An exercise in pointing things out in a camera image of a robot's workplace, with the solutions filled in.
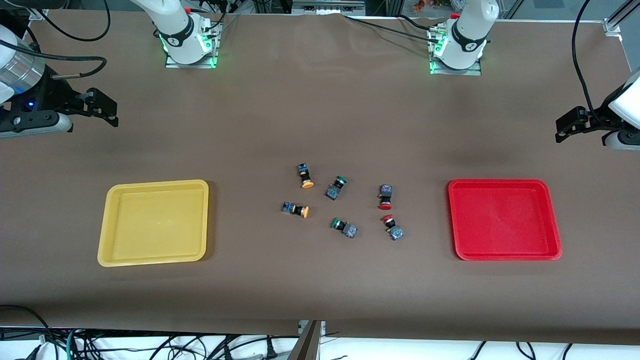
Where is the yellow push button switch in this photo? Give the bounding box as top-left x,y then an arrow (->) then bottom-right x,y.
281,201 -> 310,219
297,163 -> 315,189

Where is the red plastic tray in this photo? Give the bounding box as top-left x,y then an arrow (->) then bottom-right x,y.
447,178 -> 563,262

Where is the yellow plastic tray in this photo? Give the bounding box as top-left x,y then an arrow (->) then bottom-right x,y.
97,179 -> 210,268

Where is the brown table cover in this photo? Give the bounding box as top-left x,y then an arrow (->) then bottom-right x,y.
0,10 -> 640,346

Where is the metal table support beam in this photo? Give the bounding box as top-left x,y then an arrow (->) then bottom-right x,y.
287,320 -> 324,360

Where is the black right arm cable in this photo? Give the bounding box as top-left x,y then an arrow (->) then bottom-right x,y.
0,0 -> 112,80

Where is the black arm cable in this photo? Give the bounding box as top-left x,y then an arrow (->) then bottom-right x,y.
0,0 -> 112,80
571,0 -> 610,121

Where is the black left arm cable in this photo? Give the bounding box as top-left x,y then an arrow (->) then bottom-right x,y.
571,0 -> 610,121

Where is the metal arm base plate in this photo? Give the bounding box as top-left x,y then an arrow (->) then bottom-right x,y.
429,25 -> 484,77
164,22 -> 219,70

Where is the aluminium corner post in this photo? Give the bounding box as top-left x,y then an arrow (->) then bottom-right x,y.
602,0 -> 640,37

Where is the black cable on table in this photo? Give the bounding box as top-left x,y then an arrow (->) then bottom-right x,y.
344,14 -> 442,45

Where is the black looping floor cable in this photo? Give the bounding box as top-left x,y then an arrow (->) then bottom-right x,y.
0,304 -> 52,360

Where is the green push button switch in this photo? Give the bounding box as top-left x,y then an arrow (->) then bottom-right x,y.
331,217 -> 359,239
325,175 -> 349,201

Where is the aluminium frame profile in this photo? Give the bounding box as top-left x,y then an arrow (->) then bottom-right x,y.
291,0 -> 367,17

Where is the black power plug cable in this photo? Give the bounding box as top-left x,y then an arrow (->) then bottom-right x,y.
259,334 -> 280,360

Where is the white bracket under table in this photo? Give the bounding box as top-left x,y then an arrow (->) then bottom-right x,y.
298,320 -> 327,337

